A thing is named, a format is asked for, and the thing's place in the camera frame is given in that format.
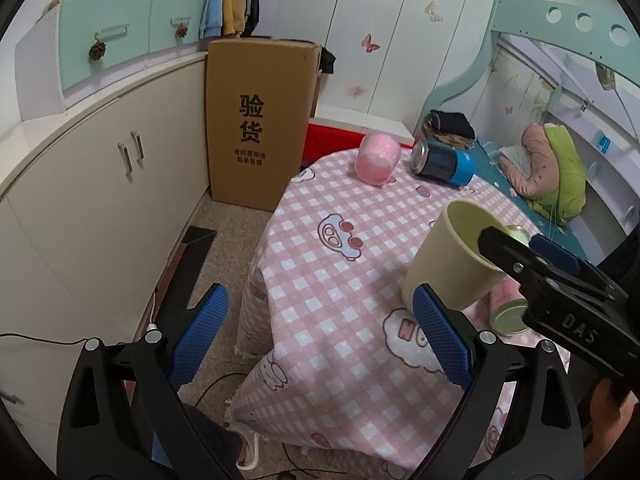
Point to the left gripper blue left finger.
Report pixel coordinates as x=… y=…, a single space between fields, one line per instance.
x=200 y=329

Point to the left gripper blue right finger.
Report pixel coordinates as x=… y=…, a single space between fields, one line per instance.
x=453 y=353

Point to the pale green plastic cup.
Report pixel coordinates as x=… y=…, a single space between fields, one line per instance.
x=449 y=259

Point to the small pink cup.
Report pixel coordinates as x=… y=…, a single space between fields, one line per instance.
x=377 y=158

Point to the person's right hand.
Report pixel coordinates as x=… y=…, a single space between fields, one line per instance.
x=609 y=420

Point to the pink green labelled can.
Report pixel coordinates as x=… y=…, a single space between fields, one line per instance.
x=506 y=307

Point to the green pink pillow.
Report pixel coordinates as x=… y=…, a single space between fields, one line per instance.
x=557 y=182

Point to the pink checkered tablecloth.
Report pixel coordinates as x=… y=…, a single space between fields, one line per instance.
x=343 y=369

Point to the white pillow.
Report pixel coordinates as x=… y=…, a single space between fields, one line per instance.
x=518 y=155

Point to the blue black can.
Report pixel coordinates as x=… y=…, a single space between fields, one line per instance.
x=441 y=163

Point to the cream floor cabinet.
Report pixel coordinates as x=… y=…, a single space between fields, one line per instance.
x=90 y=217

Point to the folded dark clothes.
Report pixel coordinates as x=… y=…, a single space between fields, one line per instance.
x=450 y=128

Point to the white board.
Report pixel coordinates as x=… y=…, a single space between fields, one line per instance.
x=397 y=130

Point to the red box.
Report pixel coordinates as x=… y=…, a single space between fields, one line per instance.
x=323 y=140

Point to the tall cardboard box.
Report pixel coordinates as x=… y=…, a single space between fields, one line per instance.
x=259 y=95

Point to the white wardrobe with butterflies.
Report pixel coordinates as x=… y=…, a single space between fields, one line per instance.
x=389 y=54

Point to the mint drawer unit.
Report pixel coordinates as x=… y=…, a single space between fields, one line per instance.
x=83 y=46

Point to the mint bunk bed frame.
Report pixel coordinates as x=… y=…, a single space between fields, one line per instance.
x=499 y=105

